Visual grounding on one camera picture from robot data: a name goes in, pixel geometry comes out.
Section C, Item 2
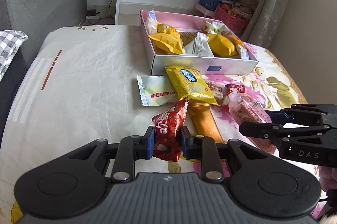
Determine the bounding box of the white triangular snack pack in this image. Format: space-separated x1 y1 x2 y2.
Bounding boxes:
183 32 214 57

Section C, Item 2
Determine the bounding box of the red silver snack pack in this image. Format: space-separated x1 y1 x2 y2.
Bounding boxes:
222 83 246 107

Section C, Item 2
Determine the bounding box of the blue storage box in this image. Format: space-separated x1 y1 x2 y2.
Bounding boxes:
199 0 223 12

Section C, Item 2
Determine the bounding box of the black power adapter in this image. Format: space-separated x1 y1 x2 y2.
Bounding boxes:
86 9 96 17

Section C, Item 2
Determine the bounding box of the white nut snack pack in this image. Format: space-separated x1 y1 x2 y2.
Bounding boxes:
202 20 232 36

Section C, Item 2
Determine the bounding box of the brown cookie pack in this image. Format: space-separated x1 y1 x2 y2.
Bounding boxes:
206 80 224 106

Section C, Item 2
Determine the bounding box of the yellow biscuit pack blue logo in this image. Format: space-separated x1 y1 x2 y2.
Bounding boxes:
165 65 218 106

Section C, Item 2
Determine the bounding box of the pink cardboard box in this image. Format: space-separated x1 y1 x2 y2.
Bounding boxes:
139 9 260 77

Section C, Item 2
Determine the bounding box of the pale green white snack pack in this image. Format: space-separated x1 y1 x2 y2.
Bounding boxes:
136 75 179 107

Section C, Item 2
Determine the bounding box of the clear rice cracker pack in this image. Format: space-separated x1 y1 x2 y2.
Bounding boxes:
146 10 157 35

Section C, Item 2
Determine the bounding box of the pink nougat snack pack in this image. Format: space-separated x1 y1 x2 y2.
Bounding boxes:
228 92 276 155

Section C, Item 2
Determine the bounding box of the orange white snack pack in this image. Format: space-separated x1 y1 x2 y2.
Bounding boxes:
232 36 250 61

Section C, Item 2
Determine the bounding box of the gold snack pack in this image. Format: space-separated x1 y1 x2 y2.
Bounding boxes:
188 102 227 144

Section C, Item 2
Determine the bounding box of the grey checked pillow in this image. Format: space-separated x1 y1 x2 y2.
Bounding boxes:
0 30 29 79

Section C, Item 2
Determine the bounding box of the long yellow snack pack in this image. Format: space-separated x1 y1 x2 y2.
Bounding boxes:
148 24 184 55

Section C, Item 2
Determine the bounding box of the pink plastic basket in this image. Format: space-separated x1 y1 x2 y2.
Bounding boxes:
214 5 249 34

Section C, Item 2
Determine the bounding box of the right hand purple glove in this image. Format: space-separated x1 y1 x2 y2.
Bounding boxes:
315 166 337 192

